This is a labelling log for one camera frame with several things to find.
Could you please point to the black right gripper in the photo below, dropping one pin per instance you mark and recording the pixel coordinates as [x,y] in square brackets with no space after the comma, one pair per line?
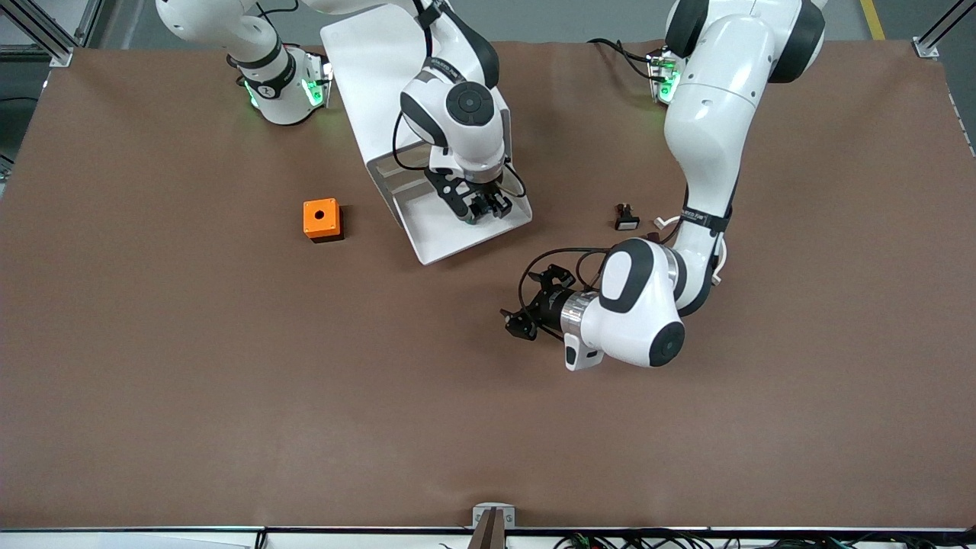
[486,200]

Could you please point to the white table edge rail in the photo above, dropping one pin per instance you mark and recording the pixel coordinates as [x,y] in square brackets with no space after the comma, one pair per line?
[152,540]

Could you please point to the orange button enclosure box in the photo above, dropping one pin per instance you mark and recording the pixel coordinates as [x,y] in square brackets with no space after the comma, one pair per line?
[320,217]

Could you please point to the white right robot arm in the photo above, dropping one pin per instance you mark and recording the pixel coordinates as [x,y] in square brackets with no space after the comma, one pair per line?
[274,95]

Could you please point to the white curved plastic bracket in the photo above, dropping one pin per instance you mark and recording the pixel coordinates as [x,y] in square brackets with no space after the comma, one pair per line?
[660,223]

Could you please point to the aluminium frame post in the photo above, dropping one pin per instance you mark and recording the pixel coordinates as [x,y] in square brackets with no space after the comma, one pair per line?
[61,56]
[926,48]

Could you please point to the black white rectangular switch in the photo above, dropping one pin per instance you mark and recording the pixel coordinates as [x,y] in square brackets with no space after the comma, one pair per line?
[627,221]

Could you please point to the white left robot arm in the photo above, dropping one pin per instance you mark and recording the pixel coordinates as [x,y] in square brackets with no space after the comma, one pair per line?
[709,114]

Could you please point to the white plastic drawer cabinet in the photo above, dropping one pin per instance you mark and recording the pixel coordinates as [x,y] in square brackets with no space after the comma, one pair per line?
[366,84]

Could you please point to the white plastic drawer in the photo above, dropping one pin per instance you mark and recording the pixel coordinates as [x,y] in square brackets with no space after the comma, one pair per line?
[396,164]
[442,244]
[404,185]

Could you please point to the grey metal mounting bracket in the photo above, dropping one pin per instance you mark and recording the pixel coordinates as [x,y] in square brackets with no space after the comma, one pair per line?
[480,515]

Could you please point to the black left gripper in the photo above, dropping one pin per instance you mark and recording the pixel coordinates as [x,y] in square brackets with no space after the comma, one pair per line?
[550,307]

